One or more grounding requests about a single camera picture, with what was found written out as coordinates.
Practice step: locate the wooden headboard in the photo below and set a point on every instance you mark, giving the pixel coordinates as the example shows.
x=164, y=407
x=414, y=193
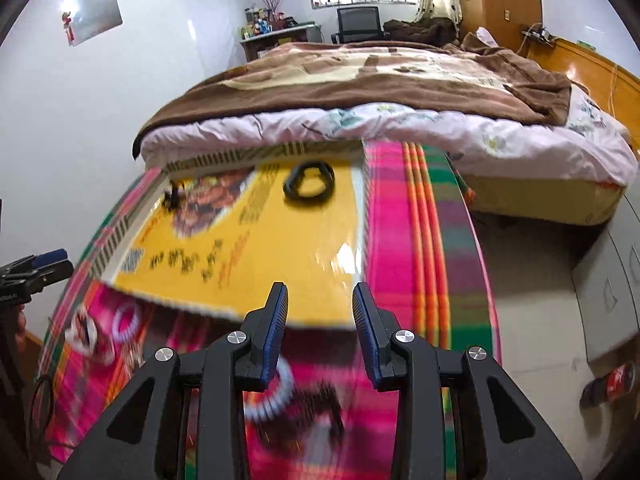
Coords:
x=612, y=87

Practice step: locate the colourful plaid cloth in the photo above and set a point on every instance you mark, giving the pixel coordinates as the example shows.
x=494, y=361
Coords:
x=423, y=262

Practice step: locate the mattress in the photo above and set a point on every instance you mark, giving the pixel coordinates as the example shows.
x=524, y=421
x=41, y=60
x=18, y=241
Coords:
x=582, y=203

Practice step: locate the brown fleece blanket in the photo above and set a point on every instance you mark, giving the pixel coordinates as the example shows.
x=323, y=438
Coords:
x=470, y=77

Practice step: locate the transparent hair claw clip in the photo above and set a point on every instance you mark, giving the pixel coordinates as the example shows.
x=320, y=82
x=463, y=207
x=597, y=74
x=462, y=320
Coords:
x=86, y=337

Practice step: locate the cola bottle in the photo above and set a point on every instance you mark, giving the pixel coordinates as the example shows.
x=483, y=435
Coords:
x=611, y=387

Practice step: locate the grey drawer nightstand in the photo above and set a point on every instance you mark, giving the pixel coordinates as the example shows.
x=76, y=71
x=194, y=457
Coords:
x=606, y=283

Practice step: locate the wall mirror panel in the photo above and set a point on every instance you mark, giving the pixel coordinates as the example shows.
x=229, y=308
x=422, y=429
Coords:
x=84, y=19

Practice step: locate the cluttered shelf desk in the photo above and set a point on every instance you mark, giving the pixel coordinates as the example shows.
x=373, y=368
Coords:
x=265, y=30

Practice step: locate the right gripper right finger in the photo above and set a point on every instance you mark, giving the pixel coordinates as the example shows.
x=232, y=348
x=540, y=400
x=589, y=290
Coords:
x=399, y=360

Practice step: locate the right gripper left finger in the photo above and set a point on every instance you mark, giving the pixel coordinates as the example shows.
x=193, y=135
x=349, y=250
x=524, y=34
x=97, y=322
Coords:
x=242, y=361

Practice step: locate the black office chair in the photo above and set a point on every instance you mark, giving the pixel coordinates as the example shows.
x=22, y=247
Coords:
x=358, y=24

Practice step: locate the white floral quilt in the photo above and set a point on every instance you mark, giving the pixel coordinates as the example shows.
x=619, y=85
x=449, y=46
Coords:
x=592, y=146

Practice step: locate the black smart band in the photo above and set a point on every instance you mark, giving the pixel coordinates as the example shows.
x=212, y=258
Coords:
x=309, y=184

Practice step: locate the power strip on headboard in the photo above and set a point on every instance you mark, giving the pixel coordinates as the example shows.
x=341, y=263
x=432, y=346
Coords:
x=537, y=32

